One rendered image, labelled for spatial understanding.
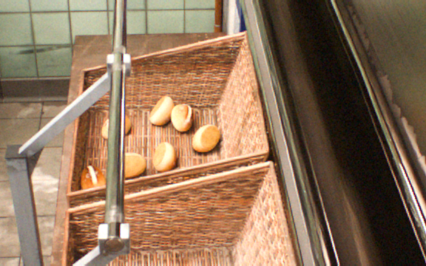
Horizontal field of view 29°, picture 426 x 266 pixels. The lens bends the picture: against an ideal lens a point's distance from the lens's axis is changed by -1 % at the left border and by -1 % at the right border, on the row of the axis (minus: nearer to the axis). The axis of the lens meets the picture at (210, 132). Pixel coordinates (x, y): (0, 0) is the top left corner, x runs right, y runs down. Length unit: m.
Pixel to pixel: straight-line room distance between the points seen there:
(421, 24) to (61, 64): 2.66
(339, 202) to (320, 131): 0.13
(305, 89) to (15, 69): 2.55
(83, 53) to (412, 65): 1.92
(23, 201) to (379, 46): 0.99
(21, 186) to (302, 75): 0.84
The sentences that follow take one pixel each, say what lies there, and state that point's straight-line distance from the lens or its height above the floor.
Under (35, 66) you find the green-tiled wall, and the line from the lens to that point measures 3.55.
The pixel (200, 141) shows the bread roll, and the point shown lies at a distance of 2.28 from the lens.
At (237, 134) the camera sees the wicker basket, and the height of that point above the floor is 0.71.
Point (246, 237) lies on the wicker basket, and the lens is 1.96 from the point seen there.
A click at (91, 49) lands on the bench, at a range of 2.81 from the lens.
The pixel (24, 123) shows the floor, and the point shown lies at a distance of 3.49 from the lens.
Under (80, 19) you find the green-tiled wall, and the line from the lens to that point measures 3.42.
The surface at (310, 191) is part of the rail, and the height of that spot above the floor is 1.44.
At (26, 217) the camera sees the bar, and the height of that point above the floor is 0.78.
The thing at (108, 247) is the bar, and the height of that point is 1.16.
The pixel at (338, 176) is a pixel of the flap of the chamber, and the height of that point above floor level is 1.41.
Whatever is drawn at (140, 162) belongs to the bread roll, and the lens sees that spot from 2.21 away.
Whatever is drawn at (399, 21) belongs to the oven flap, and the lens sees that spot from 1.04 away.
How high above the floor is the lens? 2.02
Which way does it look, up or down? 37 degrees down
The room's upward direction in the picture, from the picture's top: 2 degrees clockwise
